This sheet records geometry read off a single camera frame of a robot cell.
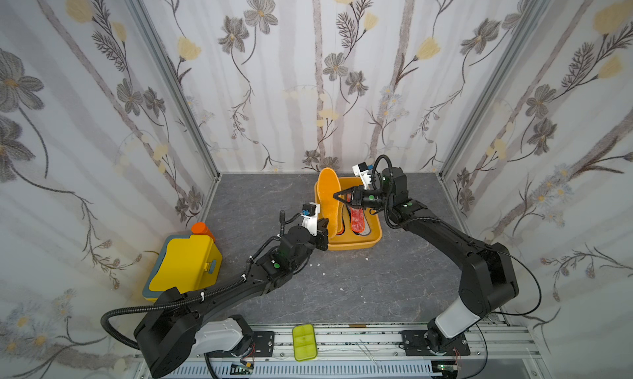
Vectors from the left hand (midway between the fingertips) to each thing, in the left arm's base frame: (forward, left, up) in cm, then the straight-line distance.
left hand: (330, 219), depth 76 cm
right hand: (+4, -3, +7) cm, 9 cm away
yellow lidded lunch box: (-9, +46, -8) cm, 47 cm away
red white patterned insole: (+14, -13, -20) cm, 28 cm away
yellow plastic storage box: (+5, -7, -22) cm, 24 cm away
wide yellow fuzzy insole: (+10, 0, +5) cm, 11 cm away
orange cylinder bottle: (+6, +47, -14) cm, 50 cm away
